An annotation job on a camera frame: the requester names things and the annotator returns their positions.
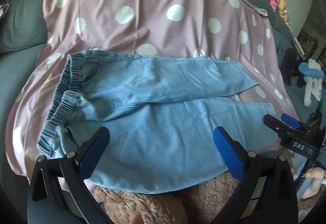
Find dark grey cushion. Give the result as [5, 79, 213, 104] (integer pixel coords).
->
[265, 2, 294, 67]

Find light blue denim pants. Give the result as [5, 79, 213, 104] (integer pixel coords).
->
[38, 51, 277, 195]

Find person's right hand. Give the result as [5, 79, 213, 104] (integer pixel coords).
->
[289, 156, 326, 199]

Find pink polka dot blanket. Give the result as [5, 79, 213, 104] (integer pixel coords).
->
[5, 0, 300, 185]

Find brown fleece garment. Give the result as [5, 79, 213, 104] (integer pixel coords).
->
[92, 170, 242, 224]

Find grey ribbed pillow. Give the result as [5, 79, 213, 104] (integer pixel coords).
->
[0, 0, 55, 54]

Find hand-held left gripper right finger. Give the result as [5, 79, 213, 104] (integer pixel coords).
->
[213, 126, 298, 224]

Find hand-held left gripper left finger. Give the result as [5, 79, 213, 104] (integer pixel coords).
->
[28, 126, 120, 224]

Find blue and white cloth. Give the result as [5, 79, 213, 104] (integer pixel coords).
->
[298, 58, 324, 108]

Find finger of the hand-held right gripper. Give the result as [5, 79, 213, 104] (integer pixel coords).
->
[281, 113, 312, 135]
[263, 114, 289, 139]

